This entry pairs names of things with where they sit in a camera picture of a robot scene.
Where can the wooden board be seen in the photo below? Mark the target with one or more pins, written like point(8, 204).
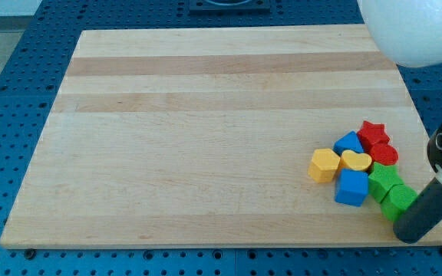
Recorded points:
point(202, 138)

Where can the yellow heart block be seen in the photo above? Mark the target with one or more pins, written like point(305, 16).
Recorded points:
point(354, 161)

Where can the red cylinder block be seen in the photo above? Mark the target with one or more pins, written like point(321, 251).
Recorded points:
point(384, 154)

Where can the red star block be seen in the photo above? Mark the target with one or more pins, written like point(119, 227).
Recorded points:
point(372, 134)

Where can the yellow hexagon block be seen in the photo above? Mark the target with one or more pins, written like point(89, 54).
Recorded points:
point(324, 165)

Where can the blue triangle block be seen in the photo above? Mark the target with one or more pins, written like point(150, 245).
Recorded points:
point(349, 141)

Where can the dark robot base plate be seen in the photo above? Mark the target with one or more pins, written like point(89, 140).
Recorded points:
point(230, 6)

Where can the blue cube block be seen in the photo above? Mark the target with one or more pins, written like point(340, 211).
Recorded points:
point(351, 187)

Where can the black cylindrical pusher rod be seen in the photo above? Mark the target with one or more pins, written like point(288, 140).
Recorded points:
point(422, 215)

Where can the green star block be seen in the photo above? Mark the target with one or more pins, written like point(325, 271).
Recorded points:
point(381, 179)

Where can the green cylinder block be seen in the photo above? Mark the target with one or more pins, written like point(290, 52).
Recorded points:
point(397, 201)

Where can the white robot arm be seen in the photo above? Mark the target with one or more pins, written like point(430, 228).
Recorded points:
point(409, 33)

